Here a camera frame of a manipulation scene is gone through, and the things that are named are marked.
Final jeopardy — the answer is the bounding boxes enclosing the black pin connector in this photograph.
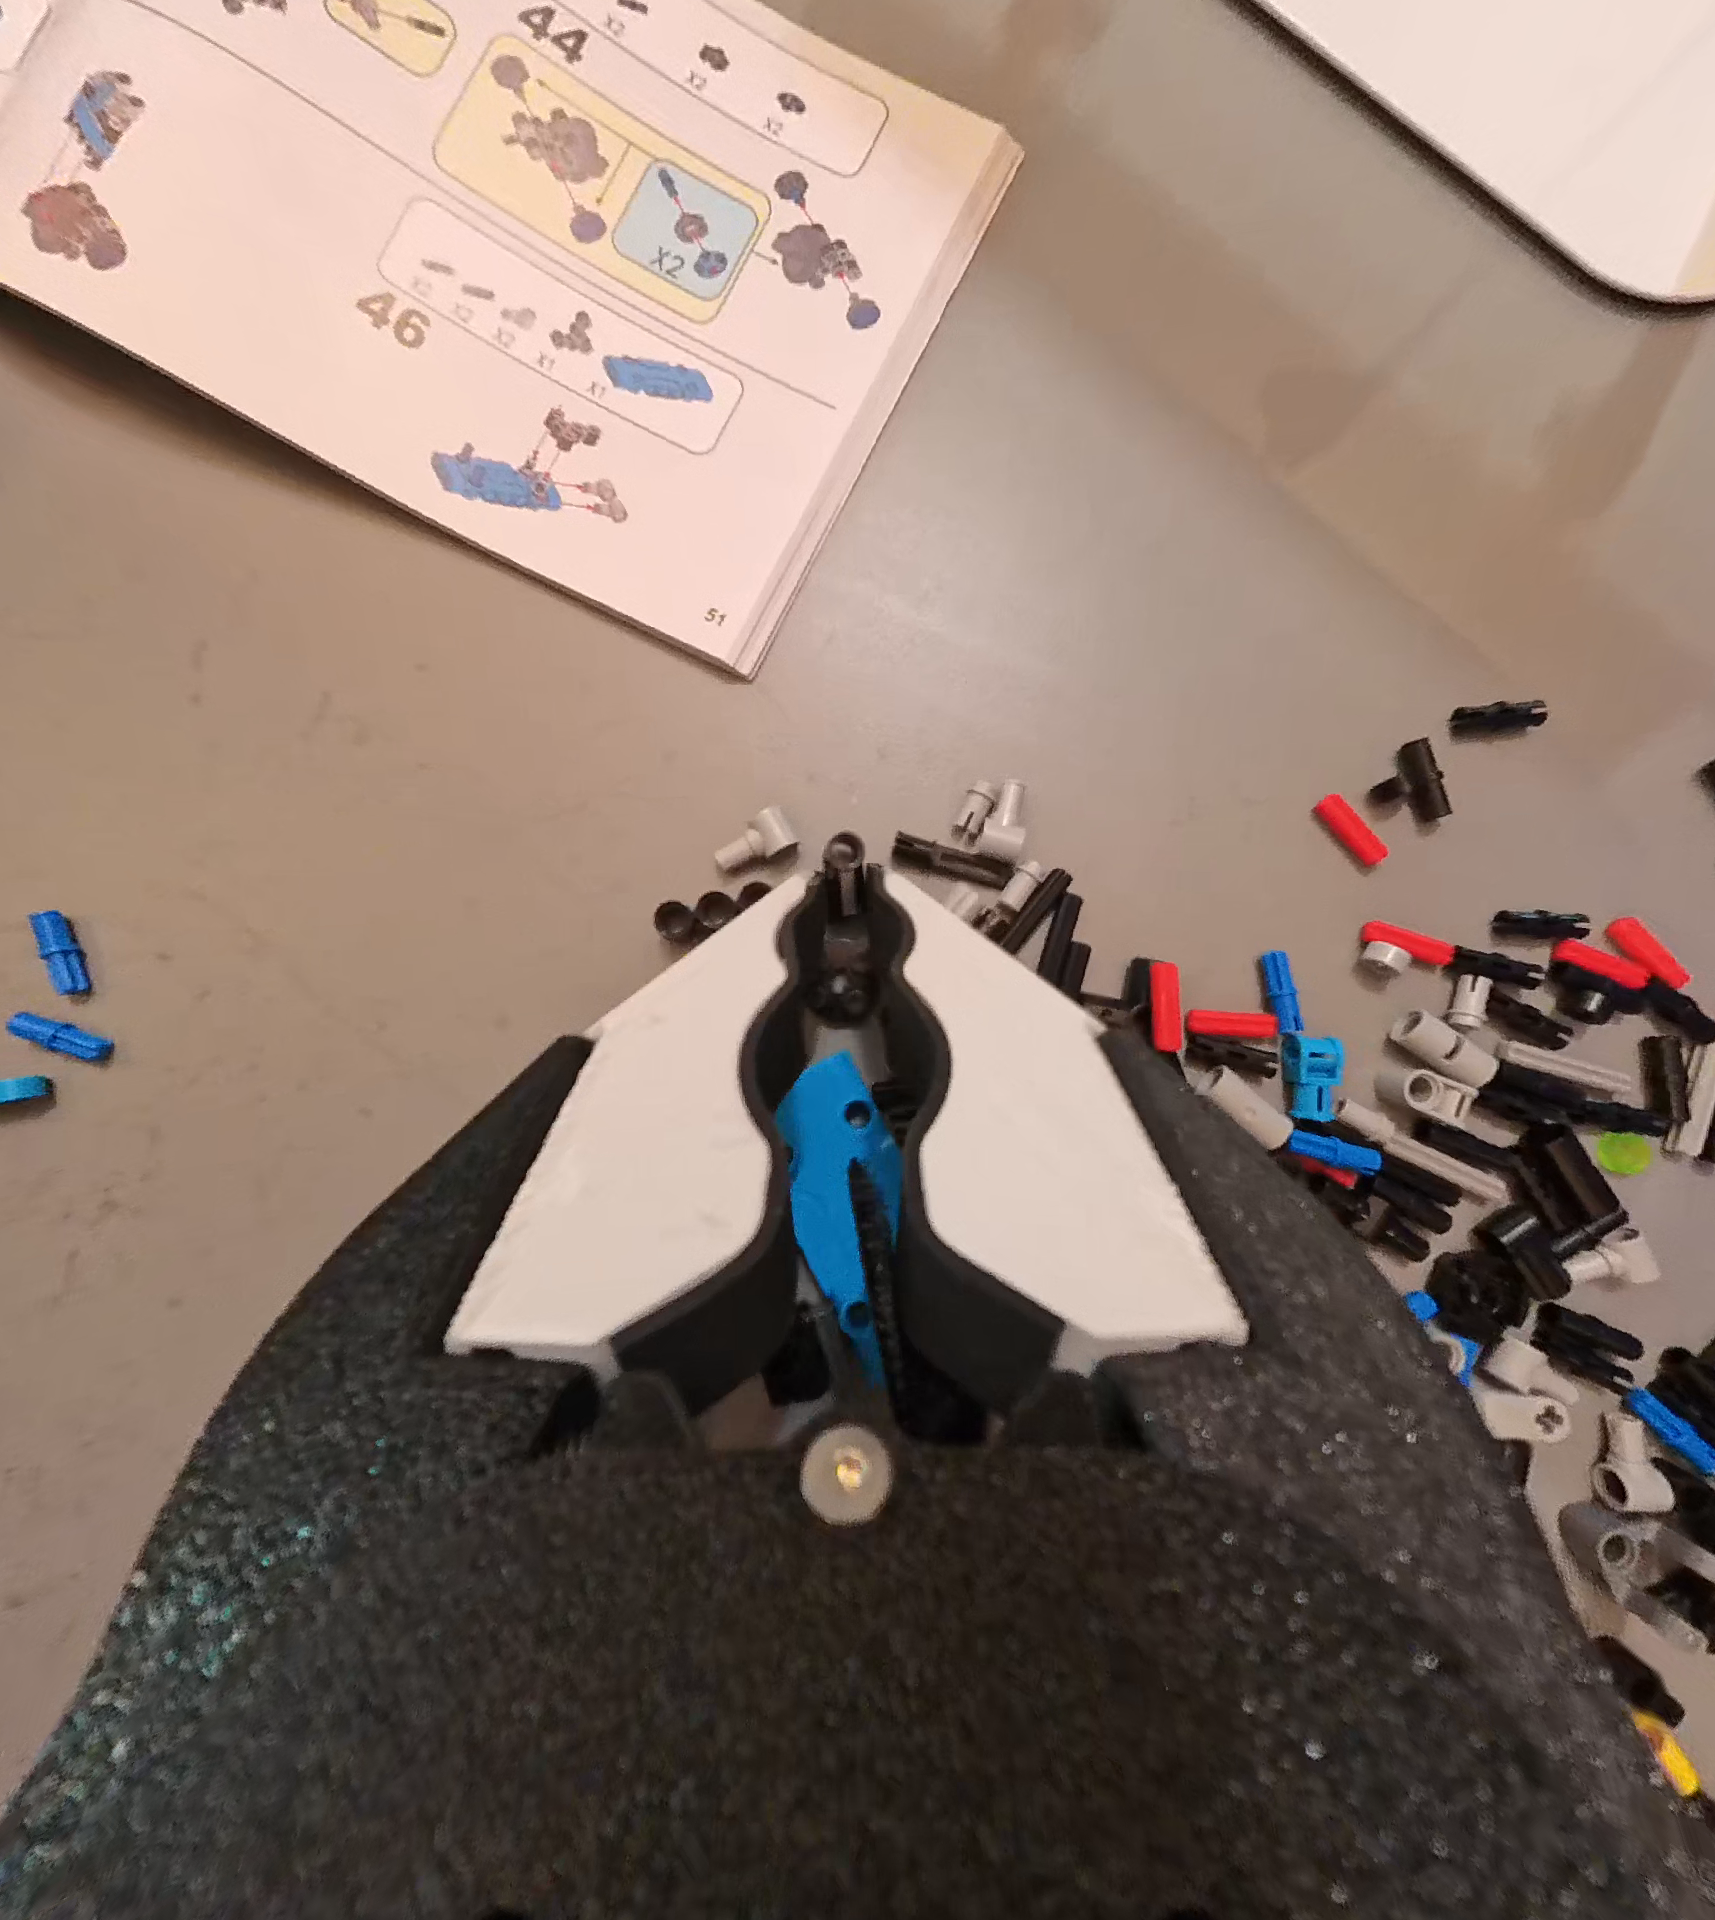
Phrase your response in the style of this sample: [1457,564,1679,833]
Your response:
[811,828,881,1021]

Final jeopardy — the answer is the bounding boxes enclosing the white stand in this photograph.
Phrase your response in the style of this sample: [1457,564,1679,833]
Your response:
[1247,0,1715,309]

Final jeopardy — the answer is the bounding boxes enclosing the instruction booklet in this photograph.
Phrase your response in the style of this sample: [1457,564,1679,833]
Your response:
[0,0,1023,680]

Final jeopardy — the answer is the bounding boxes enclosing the pile of small building parts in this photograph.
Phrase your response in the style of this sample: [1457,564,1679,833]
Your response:
[653,696,1715,1891]

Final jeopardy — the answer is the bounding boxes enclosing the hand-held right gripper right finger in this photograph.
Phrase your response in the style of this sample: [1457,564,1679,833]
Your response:
[871,866,1251,1374]

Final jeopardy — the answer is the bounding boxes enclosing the large blue frame block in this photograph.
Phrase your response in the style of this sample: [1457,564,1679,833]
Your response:
[773,1050,921,1389]

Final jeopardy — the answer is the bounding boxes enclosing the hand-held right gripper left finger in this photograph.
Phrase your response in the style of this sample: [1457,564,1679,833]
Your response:
[443,887,821,1378]

